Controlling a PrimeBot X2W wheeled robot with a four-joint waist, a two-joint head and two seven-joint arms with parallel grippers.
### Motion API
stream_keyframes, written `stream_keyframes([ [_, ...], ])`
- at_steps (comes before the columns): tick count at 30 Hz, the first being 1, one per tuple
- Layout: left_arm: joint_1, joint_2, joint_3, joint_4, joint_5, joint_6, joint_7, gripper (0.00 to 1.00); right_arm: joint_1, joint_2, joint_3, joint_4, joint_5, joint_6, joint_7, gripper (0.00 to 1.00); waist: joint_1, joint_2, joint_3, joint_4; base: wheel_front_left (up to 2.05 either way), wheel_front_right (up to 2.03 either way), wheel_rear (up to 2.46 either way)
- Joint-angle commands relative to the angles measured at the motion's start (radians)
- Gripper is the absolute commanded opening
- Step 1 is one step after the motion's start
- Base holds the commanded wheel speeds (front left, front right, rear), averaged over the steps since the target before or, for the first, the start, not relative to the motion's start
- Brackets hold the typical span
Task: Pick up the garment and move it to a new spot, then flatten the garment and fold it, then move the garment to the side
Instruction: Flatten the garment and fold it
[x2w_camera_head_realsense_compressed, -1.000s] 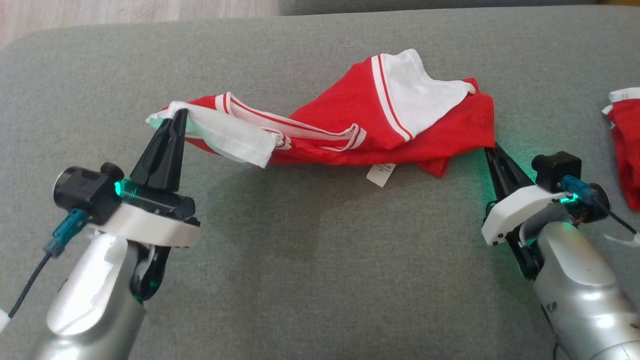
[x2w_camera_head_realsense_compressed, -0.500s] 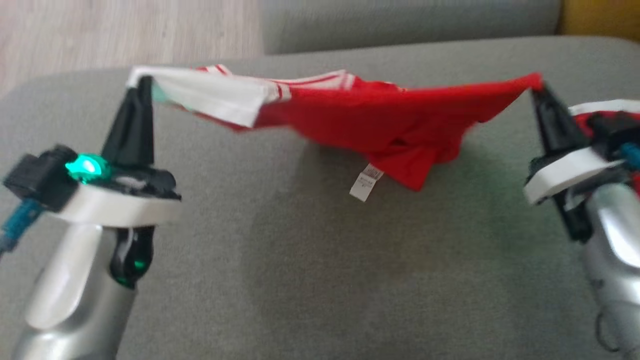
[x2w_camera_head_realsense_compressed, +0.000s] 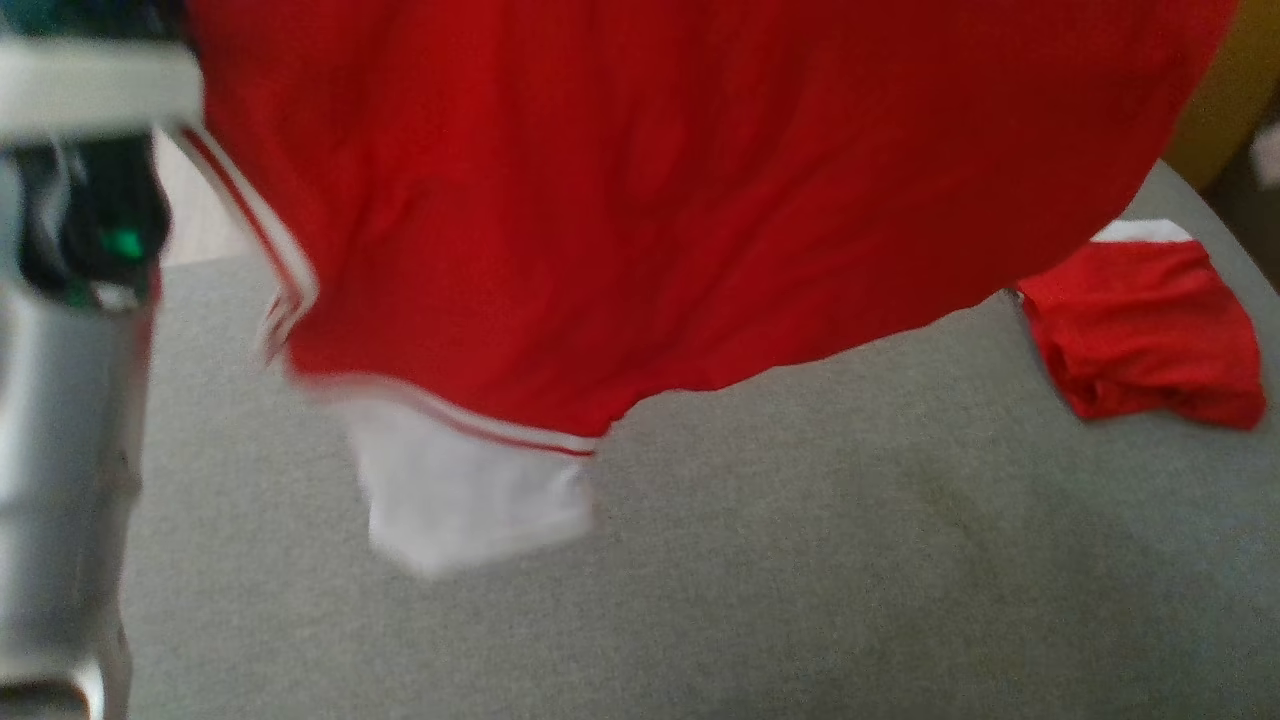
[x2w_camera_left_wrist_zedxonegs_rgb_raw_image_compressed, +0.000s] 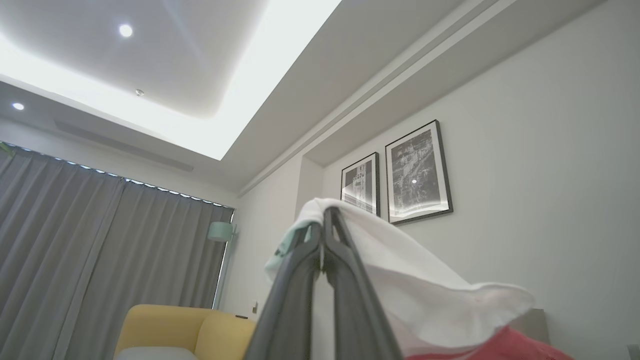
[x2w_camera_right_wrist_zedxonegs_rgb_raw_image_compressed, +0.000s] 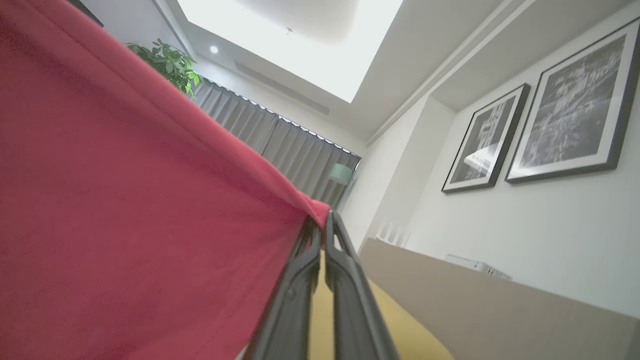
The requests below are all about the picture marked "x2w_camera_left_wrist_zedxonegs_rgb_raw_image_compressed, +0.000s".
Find yellow armchair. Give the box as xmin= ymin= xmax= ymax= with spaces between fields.
xmin=114 ymin=304 xmax=257 ymax=360

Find floor lamp with mint shade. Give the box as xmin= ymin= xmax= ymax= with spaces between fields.
xmin=207 ymin=221 xmax=237 ymax=310

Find red shorts with white stripe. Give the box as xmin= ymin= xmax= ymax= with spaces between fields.
xmin=264 ymin=197 xmax=576 ymax=360

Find large black framed picture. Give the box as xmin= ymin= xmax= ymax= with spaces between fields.
xmin=385 ymin=119 xmax=454 ymax=225

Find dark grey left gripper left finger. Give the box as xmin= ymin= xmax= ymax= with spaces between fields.
xmin=244 ymin=223 xmax=324 ymax=360

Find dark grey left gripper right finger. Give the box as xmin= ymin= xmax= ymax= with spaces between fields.
xmin=322 ymin=207 xmax=404 ymax=360

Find grey curtain panel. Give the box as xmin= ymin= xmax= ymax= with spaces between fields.
xmin=65 ymin=177 xmax=235 ymax=360
xmin=0 ymin=145 xmax=126 ymax=360

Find small black framed picture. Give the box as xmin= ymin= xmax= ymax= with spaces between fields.
xmin=341 ymin=152 xmax=381 ymax=217

